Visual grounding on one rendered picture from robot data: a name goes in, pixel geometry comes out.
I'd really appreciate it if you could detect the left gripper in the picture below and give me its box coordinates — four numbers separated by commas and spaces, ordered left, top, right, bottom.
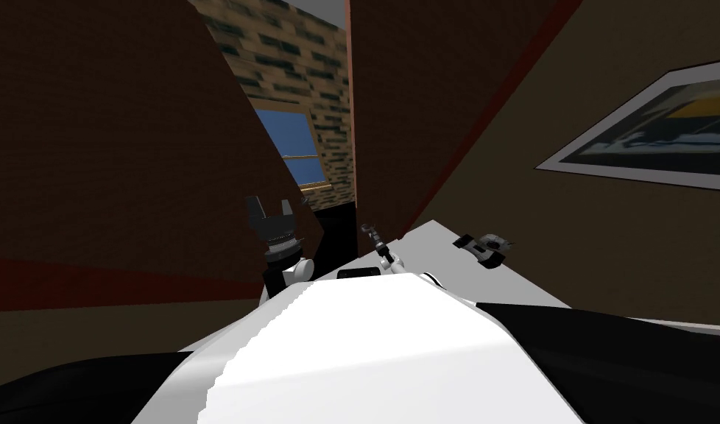
244, 197, 298, 244

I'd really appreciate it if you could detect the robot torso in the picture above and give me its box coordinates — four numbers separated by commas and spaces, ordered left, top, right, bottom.
130, 266, 586, 424

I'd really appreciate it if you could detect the brown door leaf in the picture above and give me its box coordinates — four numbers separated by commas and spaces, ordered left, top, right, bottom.
345, 0, 564, 261

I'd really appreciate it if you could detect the blue window with wooden frame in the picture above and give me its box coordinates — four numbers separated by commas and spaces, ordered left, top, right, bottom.
253, 105, 333, 193

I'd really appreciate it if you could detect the white framed wall picture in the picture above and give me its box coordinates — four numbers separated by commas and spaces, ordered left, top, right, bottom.
534, 55, 720, 193

